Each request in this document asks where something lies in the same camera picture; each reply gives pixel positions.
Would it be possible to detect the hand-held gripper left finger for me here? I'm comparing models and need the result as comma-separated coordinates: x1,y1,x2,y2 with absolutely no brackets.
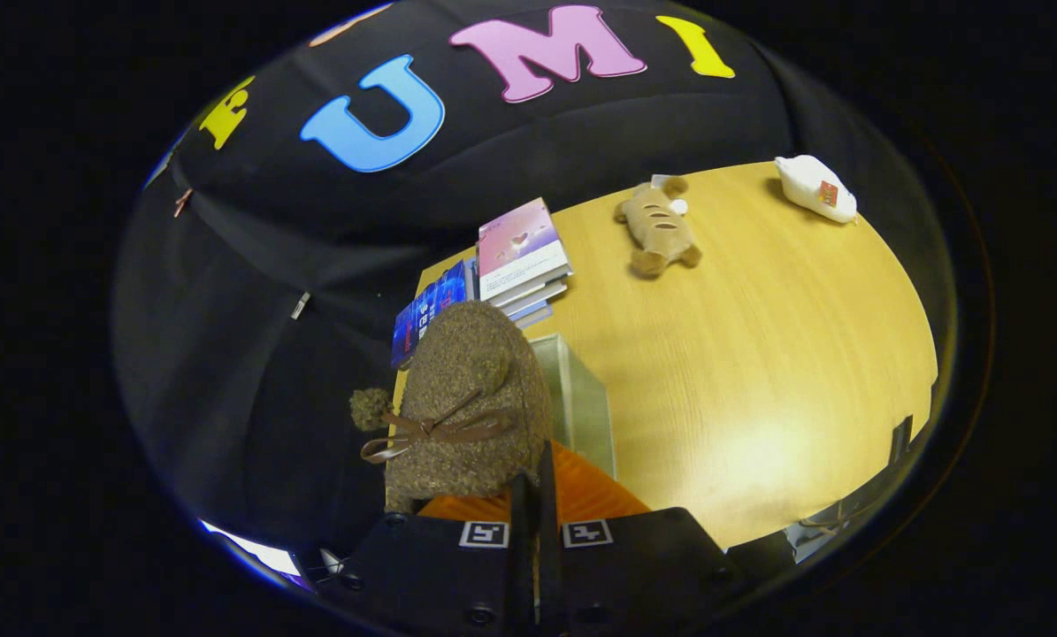
338,491,538,637

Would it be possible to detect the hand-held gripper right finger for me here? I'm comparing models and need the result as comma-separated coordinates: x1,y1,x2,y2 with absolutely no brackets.
537,442,746,637

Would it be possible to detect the green fabric storage box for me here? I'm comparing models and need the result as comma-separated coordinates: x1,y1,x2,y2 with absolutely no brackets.
528,334,618,480

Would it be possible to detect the brown fuzzy shoe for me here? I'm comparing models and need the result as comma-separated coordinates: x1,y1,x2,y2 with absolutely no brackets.
349,301,554,516

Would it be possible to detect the blue cover book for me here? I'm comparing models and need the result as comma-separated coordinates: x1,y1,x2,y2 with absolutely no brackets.
391,259,478,370

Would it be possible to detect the black backdrop cloth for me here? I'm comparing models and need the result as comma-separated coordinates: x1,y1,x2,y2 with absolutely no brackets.
112,0,954,572

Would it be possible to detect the pink cover book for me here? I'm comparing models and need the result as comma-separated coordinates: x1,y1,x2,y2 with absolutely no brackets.
478,197,574,303

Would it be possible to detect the tan plush toy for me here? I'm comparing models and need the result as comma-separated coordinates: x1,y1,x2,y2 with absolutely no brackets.
614,175,704,280

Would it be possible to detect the white pouch with red label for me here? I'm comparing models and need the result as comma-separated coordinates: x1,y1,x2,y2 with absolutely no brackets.
774,155,859,224

